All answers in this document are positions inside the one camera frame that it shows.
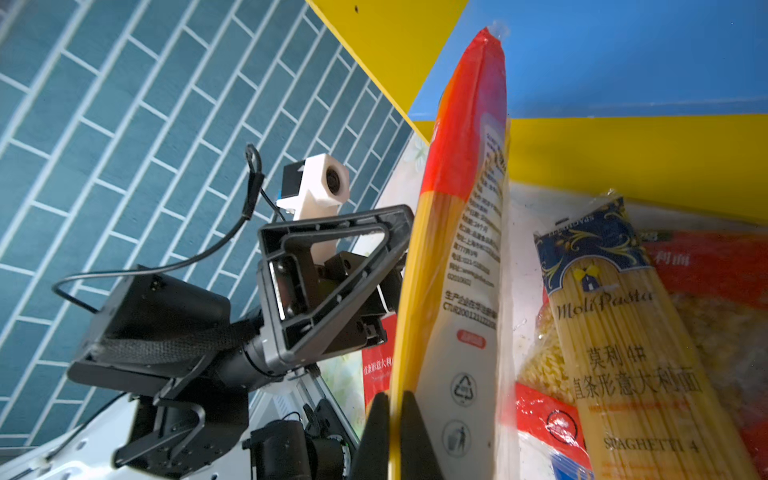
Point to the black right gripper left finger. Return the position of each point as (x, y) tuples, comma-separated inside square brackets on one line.
[(371, 461)]

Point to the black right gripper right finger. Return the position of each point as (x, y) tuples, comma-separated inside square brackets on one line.
[(417, 457)]

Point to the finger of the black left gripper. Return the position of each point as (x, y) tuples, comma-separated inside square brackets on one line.
[(378, 234), (161, 434)]

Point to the red spaghetti bag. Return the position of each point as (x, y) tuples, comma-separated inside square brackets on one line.
[(446, 338), (377, 363)]

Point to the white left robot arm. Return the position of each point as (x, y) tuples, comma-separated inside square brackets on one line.
[(185, 373)]

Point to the blue Moli spaghetti bag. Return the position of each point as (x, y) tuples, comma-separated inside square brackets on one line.
[(646, 406)]

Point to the red fusilli bag left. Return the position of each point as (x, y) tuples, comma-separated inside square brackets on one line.
[(717, 282)]

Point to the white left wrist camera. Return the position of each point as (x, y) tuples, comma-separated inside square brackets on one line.
[(314, 189)]

